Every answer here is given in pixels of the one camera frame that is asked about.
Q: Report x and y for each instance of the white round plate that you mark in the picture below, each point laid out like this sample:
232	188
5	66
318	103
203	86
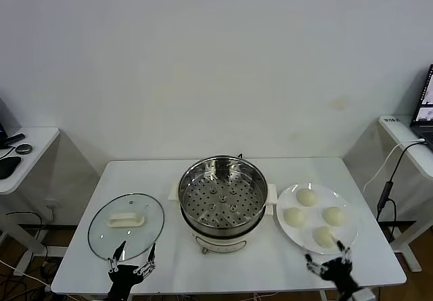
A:
314	220

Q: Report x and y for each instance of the black bar device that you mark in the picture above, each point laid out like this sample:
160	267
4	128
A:
14	138

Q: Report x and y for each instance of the black laptop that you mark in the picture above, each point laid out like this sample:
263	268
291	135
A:
423	121

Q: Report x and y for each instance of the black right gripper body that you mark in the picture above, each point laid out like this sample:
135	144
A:
338	270

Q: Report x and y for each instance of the white electric cooker pot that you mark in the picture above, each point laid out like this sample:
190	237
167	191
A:
220	241

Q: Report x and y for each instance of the white steamed baozi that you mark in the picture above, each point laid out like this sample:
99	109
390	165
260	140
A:
324	236
334	215
294	217
306	197

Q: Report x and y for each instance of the black computer monitor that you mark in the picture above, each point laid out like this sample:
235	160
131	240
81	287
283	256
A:
6	116

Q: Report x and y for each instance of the white wall socket plug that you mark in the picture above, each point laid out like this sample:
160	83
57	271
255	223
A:
50	207

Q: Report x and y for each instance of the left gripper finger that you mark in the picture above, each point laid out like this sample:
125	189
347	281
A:
149	262
116	257

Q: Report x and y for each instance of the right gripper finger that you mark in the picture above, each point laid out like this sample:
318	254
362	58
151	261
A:
345	253
313	265

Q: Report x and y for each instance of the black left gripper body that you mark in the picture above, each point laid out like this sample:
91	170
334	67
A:
123	277

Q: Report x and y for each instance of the stainless steel steamer basket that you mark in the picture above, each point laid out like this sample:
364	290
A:
223	196

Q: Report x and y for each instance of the black printed desk label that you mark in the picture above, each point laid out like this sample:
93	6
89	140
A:
391	119

